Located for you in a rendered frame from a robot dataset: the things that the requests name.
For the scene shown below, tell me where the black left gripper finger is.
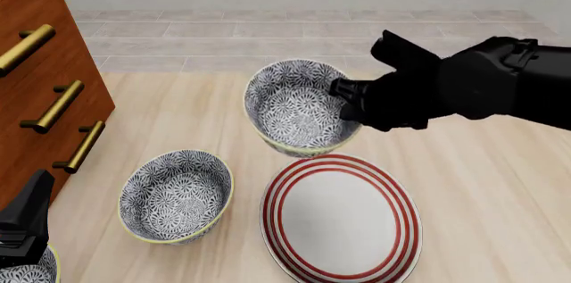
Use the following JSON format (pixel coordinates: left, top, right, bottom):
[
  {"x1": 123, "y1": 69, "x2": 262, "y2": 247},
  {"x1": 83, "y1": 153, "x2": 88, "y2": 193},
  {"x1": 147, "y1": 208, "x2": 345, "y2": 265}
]
[{"x1": 0, "y1": 168, "x2": 56, "y2": 230}]

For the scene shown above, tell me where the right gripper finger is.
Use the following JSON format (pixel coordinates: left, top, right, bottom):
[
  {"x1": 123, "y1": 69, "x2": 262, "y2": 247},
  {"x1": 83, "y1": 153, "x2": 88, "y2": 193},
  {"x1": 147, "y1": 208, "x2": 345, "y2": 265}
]
[
  {"x1": 369, "y1": 29, "x2": 443, "y2": 72},
  {"x1": 328, "y1": 77, "x2": 372, "y2": 125}
]

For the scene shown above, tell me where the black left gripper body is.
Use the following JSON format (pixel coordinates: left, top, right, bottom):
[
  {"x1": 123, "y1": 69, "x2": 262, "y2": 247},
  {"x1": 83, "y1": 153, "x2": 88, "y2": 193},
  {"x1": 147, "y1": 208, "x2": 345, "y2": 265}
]
[{"x1": 0, "y1": 224, "x2": 50, "y2": 270}]

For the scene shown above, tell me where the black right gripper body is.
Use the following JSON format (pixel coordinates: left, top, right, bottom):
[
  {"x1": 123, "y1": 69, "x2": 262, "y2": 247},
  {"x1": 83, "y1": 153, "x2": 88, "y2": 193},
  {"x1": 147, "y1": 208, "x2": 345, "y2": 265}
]
[{"x1": 363, "y1": 58, "x2": 443, "y2": 133}]

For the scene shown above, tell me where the patterned black and white bowl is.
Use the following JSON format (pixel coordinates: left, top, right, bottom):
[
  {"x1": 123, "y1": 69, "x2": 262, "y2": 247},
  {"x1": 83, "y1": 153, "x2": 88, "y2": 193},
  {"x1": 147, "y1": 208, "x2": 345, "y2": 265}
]
[
  {"x1": 243, "y1": 58, "x2": 364, "y2": 160},
  {"x1": 0, "y1": 243, "x2": 62, "y2": 283},
  {"x1": 117, "y1": 148, "x2": 236, "y2": 247}
]

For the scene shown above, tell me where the white plate with red rings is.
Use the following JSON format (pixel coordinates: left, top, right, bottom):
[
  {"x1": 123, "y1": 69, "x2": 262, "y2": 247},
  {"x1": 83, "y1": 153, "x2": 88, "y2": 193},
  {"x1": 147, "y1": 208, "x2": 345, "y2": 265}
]
[{"x1": 259, "y1": 153, "x2": 425, "y2": 283}]

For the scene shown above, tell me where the wooden cabinet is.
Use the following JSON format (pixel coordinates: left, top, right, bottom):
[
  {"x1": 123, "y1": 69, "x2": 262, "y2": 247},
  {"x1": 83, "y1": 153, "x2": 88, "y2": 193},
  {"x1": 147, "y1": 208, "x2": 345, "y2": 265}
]
[{"x1": 0, "y1": 0, "x2": 117, "y2": 211}]

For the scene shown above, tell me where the long brass drawer handle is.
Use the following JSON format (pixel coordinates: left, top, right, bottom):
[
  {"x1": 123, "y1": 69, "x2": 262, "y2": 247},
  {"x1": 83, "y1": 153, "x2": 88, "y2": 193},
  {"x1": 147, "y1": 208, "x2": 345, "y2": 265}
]
[
  {"x1": 52, "y1": 120, "x2": 107, "y2": 175},
  {"x1": 0, "y1": 23, "x2": 57, "y2": 79},
  {"x1": 19, "y1": 79, "x2": 86, "y2": 135}
]

